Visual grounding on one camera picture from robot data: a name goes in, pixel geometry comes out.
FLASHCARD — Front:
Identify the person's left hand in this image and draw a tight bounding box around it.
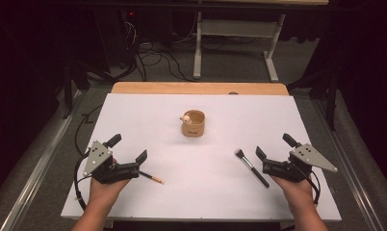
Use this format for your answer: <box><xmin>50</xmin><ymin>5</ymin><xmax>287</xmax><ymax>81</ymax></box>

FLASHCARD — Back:
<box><xmin>87</xmin><ymin>158</ymin><xmax>132</xmax><ymax>210</ymax></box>

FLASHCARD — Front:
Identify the black makeup brush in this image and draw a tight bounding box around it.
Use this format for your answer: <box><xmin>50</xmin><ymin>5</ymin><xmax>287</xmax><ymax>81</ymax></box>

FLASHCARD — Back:
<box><xmin>235</xmin><ymin>148</ymin><xmax>271</xmax><ymax>189</ymax></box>

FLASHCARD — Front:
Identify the white board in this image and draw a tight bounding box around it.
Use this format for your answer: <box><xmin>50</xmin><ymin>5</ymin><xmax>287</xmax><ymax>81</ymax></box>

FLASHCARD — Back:
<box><xmin>60</xmin><ymin>92</ymin><xmax>343</xmax><ymax>222</ymax></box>

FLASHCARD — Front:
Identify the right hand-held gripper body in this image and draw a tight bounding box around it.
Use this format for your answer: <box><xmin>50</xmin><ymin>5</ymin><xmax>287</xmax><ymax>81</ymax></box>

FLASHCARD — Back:
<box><xmin>262</xmin><ymin>142</ymin><xmax>339</xmax><ymax>184</ymax></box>

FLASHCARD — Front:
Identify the tangle of black floor cables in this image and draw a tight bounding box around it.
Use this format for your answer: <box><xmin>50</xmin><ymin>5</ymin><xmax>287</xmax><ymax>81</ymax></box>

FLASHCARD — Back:
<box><xmin>117</xmin><ymin>18</ymin><xmax>195</xmax><ymax>83</ymax></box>

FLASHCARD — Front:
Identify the wooden table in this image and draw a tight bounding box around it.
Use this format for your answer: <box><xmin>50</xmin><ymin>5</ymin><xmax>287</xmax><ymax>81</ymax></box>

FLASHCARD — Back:
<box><xmin>111</xmin><ymin>81</ymin><xmax>290</xmax><ymax>96</ymax></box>

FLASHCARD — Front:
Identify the black device with red light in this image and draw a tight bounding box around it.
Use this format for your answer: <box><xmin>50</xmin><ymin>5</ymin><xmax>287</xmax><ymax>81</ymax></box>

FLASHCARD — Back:
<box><xmin>94</xmin><ymin>8</ymin><xmax>142</xmax><ymax>70</ymax></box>

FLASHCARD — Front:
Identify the hand-held gripper cable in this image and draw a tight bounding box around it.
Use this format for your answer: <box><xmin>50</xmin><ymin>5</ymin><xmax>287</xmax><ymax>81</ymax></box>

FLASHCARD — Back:
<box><xmin>73</xmin><ymin>150</ymin><xmax>93</xmax><ymax>211</ymax></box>
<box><xmin>305</xmin><ymin>167</ymin><xmax>322</xmax><ymax>206</ymax></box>

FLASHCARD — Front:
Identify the left hand-held gripper cable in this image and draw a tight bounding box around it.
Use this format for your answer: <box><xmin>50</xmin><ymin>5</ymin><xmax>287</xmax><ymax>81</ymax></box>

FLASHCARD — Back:
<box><xmin>73</xmin><ymin>150</ymin><xmax>93</xmax><ymax>211</ymax></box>

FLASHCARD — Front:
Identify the white metal desk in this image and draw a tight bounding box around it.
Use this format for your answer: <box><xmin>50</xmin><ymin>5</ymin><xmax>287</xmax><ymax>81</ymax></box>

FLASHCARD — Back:
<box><xmin>193</xmin><ymin>0</ymin><xmax>330</xmax><ymax>83</ymax></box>

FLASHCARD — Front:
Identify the aluminium floor rail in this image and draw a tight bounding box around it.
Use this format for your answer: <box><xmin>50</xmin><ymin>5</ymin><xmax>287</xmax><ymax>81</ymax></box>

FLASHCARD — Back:
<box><xmin>0</xmin><ymin>90</ymin><xmax>84</xmax><ymax>231</ymax></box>
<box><xmin>313</xmin><ymin>99</ymin><xmax>385</xmax><ymax>231</ymax></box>

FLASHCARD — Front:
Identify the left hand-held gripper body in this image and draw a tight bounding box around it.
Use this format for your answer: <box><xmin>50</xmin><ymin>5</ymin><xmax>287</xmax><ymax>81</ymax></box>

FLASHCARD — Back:
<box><xmin>82</xmin><ymin>140</ymin><xmax>142</xmax><ymax>186</ymax></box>

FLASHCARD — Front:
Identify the person's right hand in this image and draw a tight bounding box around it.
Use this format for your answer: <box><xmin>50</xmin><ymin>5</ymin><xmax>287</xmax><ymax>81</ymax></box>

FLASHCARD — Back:
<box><xmin>271</xmin><ymin>174</ymin><xmax>315</xmax><ymax>211</ymax></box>

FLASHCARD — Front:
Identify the right hand-held gripper cable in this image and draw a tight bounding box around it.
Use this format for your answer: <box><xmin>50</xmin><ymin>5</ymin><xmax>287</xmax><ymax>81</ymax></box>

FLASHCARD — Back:
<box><xmin>305</xmin><ymin>167</ymin><xmax>322</xmax><ymax>206</ymax></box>

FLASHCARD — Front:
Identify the black floor cable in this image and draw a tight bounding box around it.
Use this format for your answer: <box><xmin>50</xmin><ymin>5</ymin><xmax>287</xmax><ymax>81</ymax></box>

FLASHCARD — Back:
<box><xmin>74</xmin><ymin>102</ymin><xmax>104</xmax><ymax>155</ymax></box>

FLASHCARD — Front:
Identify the wooden cup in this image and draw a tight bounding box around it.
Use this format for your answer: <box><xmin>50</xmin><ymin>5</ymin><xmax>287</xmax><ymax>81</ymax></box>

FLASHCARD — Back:
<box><xmin>180</xmin><ymin>109</ymin><xmax>206</xmax><ymax>139</ymax></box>

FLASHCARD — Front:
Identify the black stand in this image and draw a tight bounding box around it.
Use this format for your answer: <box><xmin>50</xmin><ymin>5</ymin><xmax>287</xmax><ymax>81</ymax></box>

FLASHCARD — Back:
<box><xmin>63</xmin><ymin>61</ymin><xmax>90</xmax><ymax>119</ymax></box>
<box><xmin>286</xmin><ymin>64</ymin><xmax>340</xmax><ymax>131</ymax></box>

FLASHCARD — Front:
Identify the thin dark brush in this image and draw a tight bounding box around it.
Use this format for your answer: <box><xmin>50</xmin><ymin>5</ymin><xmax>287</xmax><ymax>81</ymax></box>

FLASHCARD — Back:
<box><xmin>139</xmin><ymin>170</ymin><xmax>166</xmax><ymax>186</ymax></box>

